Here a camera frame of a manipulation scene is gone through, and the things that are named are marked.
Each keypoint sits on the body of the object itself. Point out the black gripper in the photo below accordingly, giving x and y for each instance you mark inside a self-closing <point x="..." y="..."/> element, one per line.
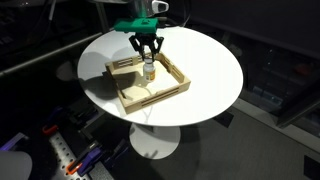
<point x="145" y="37"/>

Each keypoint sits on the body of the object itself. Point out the white bottle lid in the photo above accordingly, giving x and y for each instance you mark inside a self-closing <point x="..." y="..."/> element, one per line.
<point x="148" y="61"/>

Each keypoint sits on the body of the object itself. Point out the white pill bottle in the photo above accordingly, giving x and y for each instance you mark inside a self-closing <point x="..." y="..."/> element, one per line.
<point x="149" y="72"/>

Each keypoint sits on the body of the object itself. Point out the wooden slatted tray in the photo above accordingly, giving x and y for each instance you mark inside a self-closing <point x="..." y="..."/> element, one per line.
<point x="166" y="91"/>

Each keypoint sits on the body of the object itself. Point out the perforated metal board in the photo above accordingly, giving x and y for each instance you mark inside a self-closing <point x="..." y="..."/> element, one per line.
<point x="66" y="156"/>

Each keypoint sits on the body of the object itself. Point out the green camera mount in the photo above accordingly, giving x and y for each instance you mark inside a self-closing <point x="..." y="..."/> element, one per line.
<point x="135" y="25"/>

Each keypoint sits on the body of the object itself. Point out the white table pedestal base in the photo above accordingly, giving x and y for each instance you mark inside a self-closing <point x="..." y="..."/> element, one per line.
<point x="155" y="141"/>

